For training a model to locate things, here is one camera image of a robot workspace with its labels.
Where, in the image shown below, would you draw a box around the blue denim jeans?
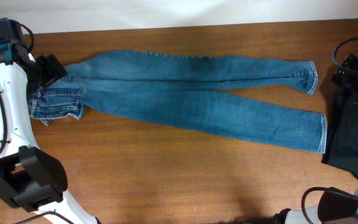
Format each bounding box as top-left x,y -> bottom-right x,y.
27,50 -> 328,154

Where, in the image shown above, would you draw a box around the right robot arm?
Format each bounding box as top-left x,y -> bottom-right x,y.
271,54 -> 358,223

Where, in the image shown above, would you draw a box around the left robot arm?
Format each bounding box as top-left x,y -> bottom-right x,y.
0,18 -> 98,223

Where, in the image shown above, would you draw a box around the black folded garment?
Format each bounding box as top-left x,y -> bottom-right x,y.
321,86 -> 358,179

